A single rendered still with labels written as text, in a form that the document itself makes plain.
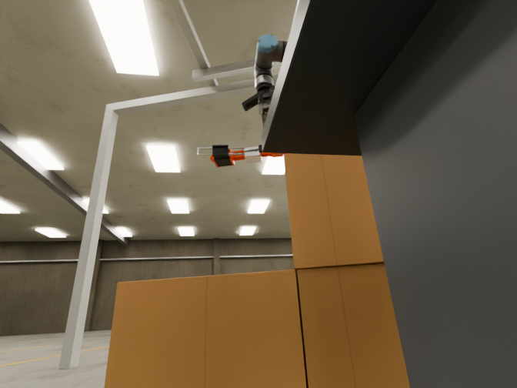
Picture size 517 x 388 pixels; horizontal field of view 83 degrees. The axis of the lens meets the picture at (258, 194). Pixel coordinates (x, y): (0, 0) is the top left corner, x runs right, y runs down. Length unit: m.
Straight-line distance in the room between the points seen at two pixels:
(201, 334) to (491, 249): 0.82
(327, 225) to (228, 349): 0.47
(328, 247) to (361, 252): 0.09
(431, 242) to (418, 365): 0.13
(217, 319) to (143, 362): 0.25
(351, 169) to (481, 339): 0.76
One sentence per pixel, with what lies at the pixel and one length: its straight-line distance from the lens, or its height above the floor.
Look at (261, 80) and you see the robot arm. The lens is 1.46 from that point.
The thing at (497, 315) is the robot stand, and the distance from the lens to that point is 0.30.
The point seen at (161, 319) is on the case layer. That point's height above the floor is 0.42.
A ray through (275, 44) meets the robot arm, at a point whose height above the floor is 1.51.
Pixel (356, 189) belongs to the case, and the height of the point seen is 0.78.
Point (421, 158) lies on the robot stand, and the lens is 0.35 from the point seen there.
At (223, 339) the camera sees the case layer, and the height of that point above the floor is 0.36.
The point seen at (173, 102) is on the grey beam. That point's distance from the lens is 4.26.
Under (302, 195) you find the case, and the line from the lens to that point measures 0.97.
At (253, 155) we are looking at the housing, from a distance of 1.25.
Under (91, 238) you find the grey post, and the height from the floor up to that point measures 1.30.
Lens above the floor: 0.43
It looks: 22 degrees up
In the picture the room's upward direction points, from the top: 3 degrees counter-clockwise
